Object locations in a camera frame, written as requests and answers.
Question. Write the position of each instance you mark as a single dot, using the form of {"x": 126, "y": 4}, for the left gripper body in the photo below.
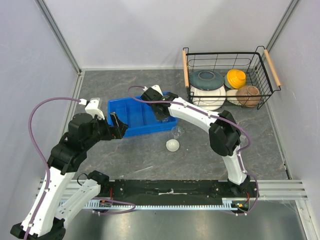
{"x": 104, "y": 132}

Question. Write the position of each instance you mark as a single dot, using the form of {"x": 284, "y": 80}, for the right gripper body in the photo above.
{"x": 158, "y": 117}

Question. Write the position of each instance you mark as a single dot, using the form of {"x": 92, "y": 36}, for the small glass bottle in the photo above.
{"x": 166, "y": 120}

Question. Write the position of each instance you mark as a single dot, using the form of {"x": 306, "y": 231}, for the blue plastic divided bin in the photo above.
{"x": 138, "y": 116}

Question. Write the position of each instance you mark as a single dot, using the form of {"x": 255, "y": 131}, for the small glass beaker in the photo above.
{"x": 177, "y": 132}

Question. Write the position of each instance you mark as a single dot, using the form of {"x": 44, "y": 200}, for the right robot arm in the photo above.
{"x": 224, "y": 135}

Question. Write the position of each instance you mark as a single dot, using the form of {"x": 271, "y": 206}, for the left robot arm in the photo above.
{"x": 46, "y": 220}

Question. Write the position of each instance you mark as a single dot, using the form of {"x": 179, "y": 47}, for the white ceramic plate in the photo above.
{"x": 208, "y": 99}

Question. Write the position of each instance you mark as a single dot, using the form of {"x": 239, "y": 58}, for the dark teal ceramic bowl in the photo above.
{"x": 206, "y": 79}

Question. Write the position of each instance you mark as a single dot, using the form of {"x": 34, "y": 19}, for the speckled white bowl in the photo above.
{"x": 231, "y": 97}

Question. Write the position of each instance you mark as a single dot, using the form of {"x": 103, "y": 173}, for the yellow ribbed bowl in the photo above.
{"x": 235, "y": 79}

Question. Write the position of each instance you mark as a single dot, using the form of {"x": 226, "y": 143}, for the brown clay cup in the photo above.
{"x": 248, "y": 96}

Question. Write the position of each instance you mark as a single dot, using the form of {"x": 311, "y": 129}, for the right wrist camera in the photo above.
{"x": 153, "y": 90}

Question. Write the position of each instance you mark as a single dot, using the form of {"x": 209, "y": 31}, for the black wire basket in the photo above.
{"x": 257, "y": 65}

